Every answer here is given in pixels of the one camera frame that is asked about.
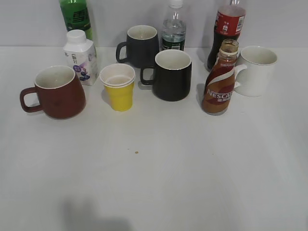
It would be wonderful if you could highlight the brown Nescafe coffee bottle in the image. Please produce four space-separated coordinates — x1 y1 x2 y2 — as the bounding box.
201 39 239 115

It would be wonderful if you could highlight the dark grey mug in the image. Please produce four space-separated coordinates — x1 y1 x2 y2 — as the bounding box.
115 25 159 68

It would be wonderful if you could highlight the clear water bottle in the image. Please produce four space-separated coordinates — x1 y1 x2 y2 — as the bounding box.
161 0 186 51

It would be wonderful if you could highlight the red ceramic mug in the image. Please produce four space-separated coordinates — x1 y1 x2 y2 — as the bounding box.
20 65 86 119

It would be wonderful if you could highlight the green soda bottle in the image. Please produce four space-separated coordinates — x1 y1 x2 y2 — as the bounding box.
59 0 93 40

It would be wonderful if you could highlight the white ceramic mug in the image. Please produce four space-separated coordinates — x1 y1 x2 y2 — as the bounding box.
234 46 278 97

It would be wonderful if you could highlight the cola bottle red label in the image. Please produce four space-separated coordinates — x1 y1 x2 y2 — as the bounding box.
207 0 247 70

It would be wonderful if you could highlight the yellow paper cup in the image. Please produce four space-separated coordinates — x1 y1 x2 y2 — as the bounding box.
99 64 136 112

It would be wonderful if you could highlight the black ceramic mug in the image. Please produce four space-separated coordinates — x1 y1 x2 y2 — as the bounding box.
140 49 192 102

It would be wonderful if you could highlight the white yogurt carton bottle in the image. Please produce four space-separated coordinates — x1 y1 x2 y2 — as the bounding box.
63 29 98 86

